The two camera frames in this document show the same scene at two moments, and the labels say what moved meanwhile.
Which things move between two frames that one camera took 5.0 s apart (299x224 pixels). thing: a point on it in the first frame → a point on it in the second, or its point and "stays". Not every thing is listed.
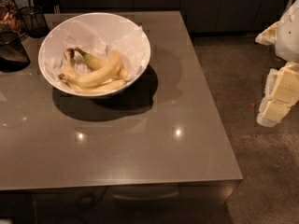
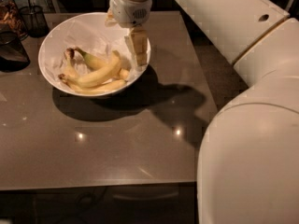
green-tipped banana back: [95, 63] stays
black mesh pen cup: [35, 20] stays
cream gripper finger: [269, 35] → [130, 6]
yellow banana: [103, 74] stays
